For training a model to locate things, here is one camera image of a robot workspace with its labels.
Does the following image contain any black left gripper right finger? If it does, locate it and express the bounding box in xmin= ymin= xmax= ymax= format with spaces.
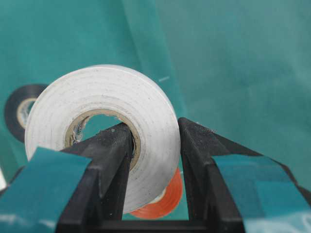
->
xmin=178 ymin=117 xmax=311 ymax=233

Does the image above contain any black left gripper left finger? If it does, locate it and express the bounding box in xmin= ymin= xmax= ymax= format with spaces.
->
xmin=0 ymin=121 xmax=133 ymax=233

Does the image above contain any white tape roll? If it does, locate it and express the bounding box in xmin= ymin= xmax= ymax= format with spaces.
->
xmin=25 ymin=65 xmax=180 ymax=214

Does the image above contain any orange tape roll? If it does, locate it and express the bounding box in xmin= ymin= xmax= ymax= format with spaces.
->
xmin=130 ymin=168 xmax=183 ymax=219

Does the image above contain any black tape roll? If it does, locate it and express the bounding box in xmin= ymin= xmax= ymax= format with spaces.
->
xmin=4 ymin=83 xmax=48 ymax=143

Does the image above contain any green table cloth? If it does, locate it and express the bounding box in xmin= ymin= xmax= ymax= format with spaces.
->
xmin=0 ymin=0 xmax=311 ymax=233

